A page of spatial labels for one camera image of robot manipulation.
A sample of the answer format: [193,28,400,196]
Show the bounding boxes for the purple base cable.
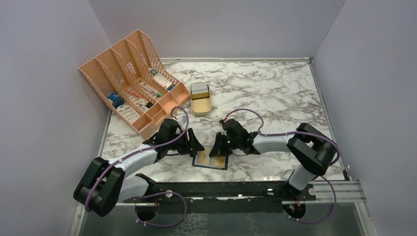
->
[134,191,188,228]
[282,177,338,225]

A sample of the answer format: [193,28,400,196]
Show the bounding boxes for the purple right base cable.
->
[282,177,338,225]

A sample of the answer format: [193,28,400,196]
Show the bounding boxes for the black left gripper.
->
[167,128,205,155]

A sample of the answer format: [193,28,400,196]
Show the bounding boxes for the black leather card holder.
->
[192,146,228,170]

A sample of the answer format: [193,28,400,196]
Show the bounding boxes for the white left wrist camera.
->
[177,116,188,129]

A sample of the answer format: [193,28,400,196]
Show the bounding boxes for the black mounting base rail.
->
[123,181,316,214]

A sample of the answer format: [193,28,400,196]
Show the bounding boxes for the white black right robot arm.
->
[209,119,338,200]

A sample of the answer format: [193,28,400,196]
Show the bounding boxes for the white glue stick box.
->
[148,67,174,90]

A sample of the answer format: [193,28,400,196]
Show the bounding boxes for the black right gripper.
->
[209,132,240,157]

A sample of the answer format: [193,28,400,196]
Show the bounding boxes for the orange pen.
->
[124,88,146,100]

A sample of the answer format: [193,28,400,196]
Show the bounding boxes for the yellow credit card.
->
[194,146,212,167]
[211,157,227,168]

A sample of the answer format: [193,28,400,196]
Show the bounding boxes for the orange plastic desk organizer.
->
[79,30,190,139]

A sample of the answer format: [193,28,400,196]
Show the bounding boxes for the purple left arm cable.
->
[85,106,190,212]

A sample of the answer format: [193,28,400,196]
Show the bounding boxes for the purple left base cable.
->
[134,191,188,228]

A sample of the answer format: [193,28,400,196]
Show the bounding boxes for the white label card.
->
[116,105,140,124]

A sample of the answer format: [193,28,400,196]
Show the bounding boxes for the beige card tray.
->
[191,91,212,116]

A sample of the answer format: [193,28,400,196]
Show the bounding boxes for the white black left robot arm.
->
[73,118,205,217]

